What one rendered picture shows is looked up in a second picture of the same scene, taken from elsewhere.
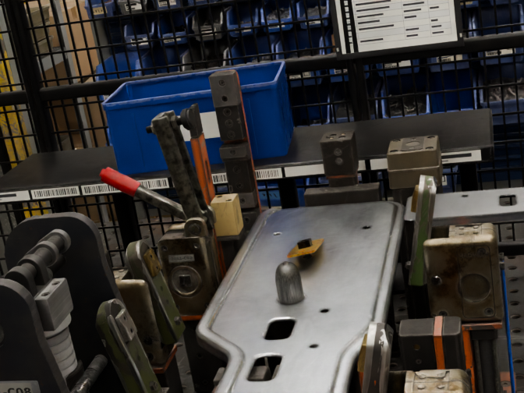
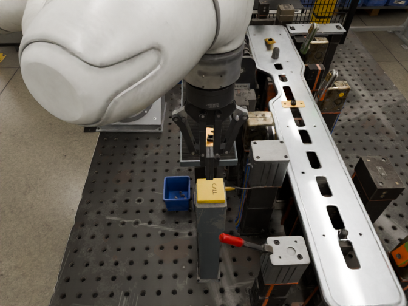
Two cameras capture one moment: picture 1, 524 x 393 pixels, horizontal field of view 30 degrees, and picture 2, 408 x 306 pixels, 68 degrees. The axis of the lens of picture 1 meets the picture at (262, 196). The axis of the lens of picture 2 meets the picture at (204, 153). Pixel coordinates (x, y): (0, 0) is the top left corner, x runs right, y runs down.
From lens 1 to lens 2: 0.68 m
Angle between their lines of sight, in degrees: 32
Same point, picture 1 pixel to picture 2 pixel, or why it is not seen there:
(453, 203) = (300, 27)
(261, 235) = (250, 34)
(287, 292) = (276, 55)
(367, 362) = (331, 79)
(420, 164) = (289, 14)
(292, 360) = (289, 76)
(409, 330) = (311, 67)
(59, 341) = not seen: hidden behind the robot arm
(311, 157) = not seen: hidden behind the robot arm
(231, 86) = not seen: outside the picture
